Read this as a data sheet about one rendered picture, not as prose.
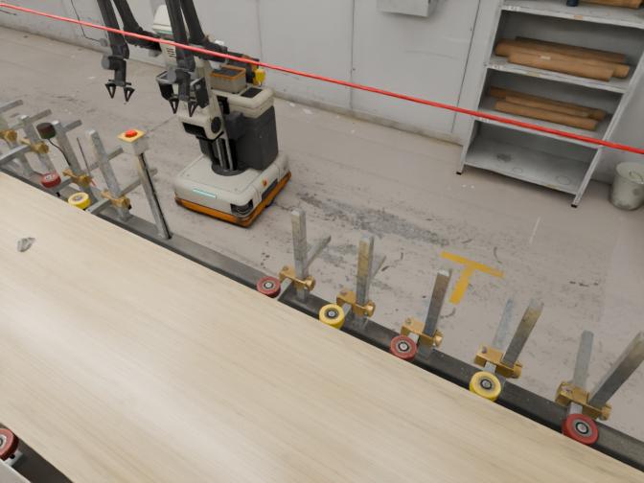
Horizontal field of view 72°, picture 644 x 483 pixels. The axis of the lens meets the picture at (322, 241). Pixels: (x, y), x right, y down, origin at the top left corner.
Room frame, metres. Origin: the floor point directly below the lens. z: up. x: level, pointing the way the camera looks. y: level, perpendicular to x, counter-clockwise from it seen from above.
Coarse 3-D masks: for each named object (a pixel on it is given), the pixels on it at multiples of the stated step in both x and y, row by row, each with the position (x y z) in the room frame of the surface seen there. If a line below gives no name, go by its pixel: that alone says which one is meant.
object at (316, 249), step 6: (324, 234) 1.37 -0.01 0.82; (318, 240) 1.33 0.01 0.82; (324, 240) 1.33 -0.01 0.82; (330, 240) 1.35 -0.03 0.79; (312, 246) 1.29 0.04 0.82; (318, 246) 1.29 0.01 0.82; (324, 246) 1.31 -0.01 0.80; (312, 252) 1.26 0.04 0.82; (318, 252) 1.27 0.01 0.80; (312, 258) 1.23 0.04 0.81; (288, 282) 1.10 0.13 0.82; (282, 288) 1.07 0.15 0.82; (288, 288) 1.09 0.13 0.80; (282, 294) 1.05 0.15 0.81; (276, 300) 1.02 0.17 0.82
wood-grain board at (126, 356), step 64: (0, 192) 1.58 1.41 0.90; (0, 256) 1.18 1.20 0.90; (64, 256) 1.18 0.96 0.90; (128, 256) 1.17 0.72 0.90; (0, 320) 0.88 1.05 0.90; (64, 320) 0.88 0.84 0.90; (128, 320) 0.87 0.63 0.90; (192, 320) 0.87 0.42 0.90; (256, 320) 0.87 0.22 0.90; (0, 384) 0.65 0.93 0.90; (64, 384) 0.65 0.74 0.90; (128, 384) 0.65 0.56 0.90; (192, 384) 0.64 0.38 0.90; (256, 384) 0.64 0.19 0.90; (320, 384) 0.64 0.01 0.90; (384, 384) 0.63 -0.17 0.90; (448, 384) 0.63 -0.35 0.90; (64, 448) 0.47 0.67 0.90; (128, 448) 0.47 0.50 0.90; (192, 448) 0.47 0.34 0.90; (256, 448) 0.46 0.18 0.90; (320, 448) 0.46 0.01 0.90; (384, 448) 0.46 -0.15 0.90; (448, 448) 0.45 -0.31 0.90; (512, 448) 0.45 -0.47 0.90; (576, 448) 0.45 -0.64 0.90
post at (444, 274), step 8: (440, 272) 0.86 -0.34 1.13; (448, 272) 0.85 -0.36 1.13; (440, 280) 0.85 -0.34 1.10; (448, 280) 0.85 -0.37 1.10; (440, 288) 0.85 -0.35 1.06; (432, 296) 0.86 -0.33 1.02; (440, 296) 0.84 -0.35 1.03; (432, 304) 0.85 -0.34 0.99; (440, 304) 0.84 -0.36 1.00; (432, 312) 0.85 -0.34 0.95; (440, 312) 0.86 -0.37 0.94; (432, 320) 0.85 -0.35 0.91; (424, 328) 0.86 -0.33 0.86; (432, 328) 0.84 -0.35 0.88; (432, 336) 0.84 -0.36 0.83; (424, 352) 0.85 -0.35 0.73
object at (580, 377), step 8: (584, 336) 0.84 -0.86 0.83; (592, 336) 0.83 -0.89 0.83; (584, 344) 0.81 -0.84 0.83; (584, 352) 0.78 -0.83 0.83; (576, 360) 0.76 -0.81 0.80; (584, 360) 0.75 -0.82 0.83; (576, 368) 0.73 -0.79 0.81; (584, 368) 0.72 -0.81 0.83; (576, 376) 0.69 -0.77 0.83; (584, 376) 0.69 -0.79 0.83; (576, 384) 0.67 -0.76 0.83; (584, 384) 0.67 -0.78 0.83; (568, 408) 0.60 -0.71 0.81; (576, 408) 0.59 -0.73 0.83
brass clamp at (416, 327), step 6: (402, 324) 0.89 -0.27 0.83; (414, 324) 0.89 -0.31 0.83; (420, 324) 0.89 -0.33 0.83; (402, 330) 0.88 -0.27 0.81; (408, 330) 0.87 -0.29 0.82; (414, 330) 0.87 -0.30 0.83; (420, 330) 0.87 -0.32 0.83; (438, 330) 0.87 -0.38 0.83; (420, 336) 0.85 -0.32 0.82; (426, 336) 0.84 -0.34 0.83; (438, 336) 0.84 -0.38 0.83; (420, 342) 0.85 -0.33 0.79; (426, 342) 0.84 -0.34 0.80; (432, 342) 0.83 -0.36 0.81; (438, 342) 0.83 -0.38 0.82
